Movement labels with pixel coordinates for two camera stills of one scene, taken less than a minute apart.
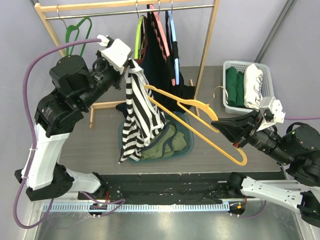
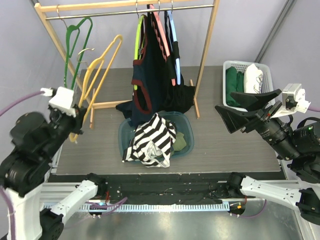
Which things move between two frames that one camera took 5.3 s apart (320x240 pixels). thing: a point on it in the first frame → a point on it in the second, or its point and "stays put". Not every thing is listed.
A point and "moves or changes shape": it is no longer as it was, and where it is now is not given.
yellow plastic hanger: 202,104 moves or changes shape
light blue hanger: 176,62 stays put
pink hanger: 173,80 stays put
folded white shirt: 253,79 stays put
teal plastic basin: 180,119 stays put
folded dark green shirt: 234,86 stays put
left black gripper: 125,66 → 79,114
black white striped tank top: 142,120 → 152,142
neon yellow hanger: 137,45 stays put
